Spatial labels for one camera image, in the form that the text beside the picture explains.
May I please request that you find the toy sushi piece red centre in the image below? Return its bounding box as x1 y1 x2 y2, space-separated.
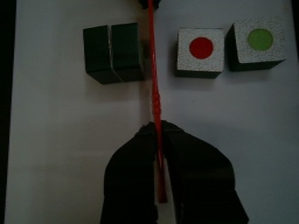
173 27 226 79
81 24 122 86

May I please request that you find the white cutting board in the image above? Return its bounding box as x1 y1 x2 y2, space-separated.
2 0 299 224

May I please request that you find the toy sushi piece green centre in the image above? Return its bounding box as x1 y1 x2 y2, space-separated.
225 17 288 73

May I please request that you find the toy sushi roll piece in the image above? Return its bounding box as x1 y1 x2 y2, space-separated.
109 22 145 83

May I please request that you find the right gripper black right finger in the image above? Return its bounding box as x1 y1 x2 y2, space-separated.
160 119 249 224

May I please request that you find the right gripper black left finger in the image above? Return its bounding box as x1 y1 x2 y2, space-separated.
98 122 161 224

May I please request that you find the red plastic toy knife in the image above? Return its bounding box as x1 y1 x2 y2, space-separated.
145 0 169 205

